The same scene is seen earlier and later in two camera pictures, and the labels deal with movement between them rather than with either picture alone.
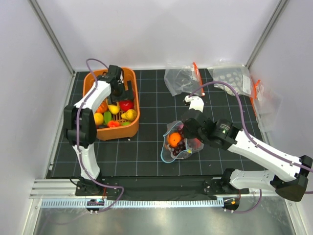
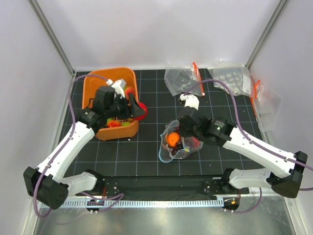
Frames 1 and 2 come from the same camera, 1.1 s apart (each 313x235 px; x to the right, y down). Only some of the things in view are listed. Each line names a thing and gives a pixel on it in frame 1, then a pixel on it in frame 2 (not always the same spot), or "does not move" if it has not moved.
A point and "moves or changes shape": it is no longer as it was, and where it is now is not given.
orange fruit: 174,138 does not move
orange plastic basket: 115,121 does not move
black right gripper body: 193,135 does not move
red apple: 125,105 moves or changes shape
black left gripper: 112,100 to 134,110
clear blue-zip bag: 175,144 does not move
